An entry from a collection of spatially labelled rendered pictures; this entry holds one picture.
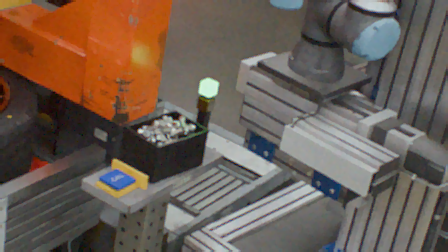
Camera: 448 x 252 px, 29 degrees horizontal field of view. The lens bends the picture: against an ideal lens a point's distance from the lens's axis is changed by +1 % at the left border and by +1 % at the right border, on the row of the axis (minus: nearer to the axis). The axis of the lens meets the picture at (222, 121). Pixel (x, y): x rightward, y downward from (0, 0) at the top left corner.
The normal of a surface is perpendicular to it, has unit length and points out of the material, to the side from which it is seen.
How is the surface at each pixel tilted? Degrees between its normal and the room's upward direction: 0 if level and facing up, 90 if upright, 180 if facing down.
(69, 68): 90
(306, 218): 0
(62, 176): 90
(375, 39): 98
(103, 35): 90
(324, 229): 0
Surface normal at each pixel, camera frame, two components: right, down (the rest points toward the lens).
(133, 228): -0.57, 0.29
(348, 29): -0.82, 0.12
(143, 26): 0.80, 0.39
